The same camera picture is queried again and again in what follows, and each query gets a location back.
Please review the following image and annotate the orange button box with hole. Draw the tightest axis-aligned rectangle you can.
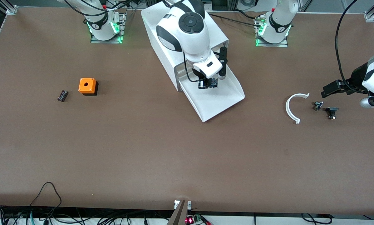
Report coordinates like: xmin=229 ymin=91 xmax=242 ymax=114
xmin=78 ymin=78 xmax=99 ymax=96

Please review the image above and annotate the white curved plastic arc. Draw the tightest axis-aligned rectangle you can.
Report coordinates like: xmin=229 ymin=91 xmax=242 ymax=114
xmin=285 ymin=93 xmax=310 ymax=125

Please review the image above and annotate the aluminium frame corner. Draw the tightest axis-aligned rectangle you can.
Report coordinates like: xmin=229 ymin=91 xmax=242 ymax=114
xmin=363 ymin=0 xmax=374 ymax=22
xmin=0 ymin=0 xmax=19 ymax=15

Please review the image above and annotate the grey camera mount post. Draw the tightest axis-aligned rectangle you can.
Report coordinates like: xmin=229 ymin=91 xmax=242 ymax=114
xmin=167 ymin=200 xmax=192 ymax=225

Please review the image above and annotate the deep white drawer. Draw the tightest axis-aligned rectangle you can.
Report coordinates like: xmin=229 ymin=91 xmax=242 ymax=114
xmin=179 ymin=64 xmax=246 ymax=122

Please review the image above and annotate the white drawer cabinet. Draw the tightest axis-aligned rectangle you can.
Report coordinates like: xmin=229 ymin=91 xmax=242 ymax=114
xmin=141 ymin=0 xmax=229 ymax=93

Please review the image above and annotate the circuit board with red light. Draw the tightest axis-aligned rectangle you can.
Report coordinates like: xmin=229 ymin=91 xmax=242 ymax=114
xmin=185 ymin=213 xmax=212 ymax=225

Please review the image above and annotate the black push button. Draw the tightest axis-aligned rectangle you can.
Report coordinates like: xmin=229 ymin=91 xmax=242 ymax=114
xmin=326 ymin=107 xmax=339 ymax=120

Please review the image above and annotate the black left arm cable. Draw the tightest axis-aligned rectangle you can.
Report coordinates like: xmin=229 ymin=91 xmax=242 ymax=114
xmin=335 ymin=0 xmax=359 ymax=91

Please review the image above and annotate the black looped cable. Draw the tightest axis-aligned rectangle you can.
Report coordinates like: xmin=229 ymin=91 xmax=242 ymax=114
xmin=29 ymin=182 xmax=62 ymax=219

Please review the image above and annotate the black cable across table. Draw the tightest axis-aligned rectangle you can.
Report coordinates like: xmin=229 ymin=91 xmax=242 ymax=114
xmin=207 ymin=13 xmax=264 ymax=27

